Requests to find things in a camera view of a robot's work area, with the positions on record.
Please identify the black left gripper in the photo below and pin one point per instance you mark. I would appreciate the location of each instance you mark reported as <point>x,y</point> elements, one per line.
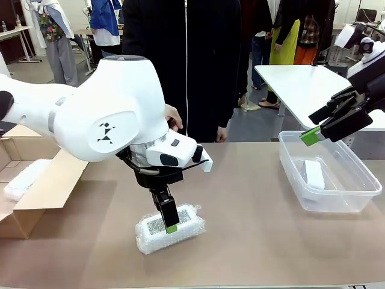
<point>159,177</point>

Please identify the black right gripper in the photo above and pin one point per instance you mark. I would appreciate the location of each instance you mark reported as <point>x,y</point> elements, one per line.
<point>374,84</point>

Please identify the bubble-wrapped clock speckled face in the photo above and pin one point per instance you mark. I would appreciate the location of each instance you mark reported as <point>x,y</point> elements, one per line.
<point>180,238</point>

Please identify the white rectangular box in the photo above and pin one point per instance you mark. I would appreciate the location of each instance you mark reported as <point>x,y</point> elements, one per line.
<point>314,174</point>

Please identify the bubble-wrapped plain white clock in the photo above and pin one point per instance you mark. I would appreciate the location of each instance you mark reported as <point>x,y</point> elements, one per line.
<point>25,180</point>

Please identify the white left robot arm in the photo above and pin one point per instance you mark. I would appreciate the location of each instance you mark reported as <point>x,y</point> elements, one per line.
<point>114,105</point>

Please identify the person's right hand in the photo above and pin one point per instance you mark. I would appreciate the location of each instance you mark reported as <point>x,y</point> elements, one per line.
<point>175,119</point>

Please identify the person's left hand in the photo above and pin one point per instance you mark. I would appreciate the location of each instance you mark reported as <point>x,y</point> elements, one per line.
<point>222,135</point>

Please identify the white background table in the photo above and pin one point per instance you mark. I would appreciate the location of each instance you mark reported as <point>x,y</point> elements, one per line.
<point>297,87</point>

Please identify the figure with plaid shirt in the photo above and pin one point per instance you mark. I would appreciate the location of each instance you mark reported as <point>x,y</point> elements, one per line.
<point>306,54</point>

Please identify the clear plastic bin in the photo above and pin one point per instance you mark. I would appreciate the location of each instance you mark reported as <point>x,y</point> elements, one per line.
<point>346,192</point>

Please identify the figure in yellow apron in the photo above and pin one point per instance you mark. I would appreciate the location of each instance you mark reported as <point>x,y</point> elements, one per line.
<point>285,48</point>

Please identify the person in blue jeans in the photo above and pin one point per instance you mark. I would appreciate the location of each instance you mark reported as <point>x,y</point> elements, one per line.
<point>260,54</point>

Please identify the brown cardboard box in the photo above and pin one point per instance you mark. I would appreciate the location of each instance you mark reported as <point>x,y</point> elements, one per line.
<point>51,186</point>

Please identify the person in black hoodie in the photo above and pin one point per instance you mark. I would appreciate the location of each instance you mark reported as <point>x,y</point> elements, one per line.
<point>198,60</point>

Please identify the figure in blue jacket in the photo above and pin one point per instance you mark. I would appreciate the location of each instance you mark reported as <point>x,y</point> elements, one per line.
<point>105,27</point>

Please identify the mannequin with floral shirt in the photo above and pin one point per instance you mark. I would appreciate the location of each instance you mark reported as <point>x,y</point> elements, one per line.
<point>58,45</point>

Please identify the light wooden background desk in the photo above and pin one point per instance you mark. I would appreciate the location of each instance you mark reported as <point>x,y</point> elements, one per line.
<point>15,31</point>

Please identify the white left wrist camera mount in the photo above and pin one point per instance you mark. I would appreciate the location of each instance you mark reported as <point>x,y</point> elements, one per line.
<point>206,161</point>

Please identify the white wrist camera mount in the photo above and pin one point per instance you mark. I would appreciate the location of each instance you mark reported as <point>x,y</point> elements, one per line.
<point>206,161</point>
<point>350,34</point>

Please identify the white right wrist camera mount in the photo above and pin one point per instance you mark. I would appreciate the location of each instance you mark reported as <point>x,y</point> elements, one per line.
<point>350,34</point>

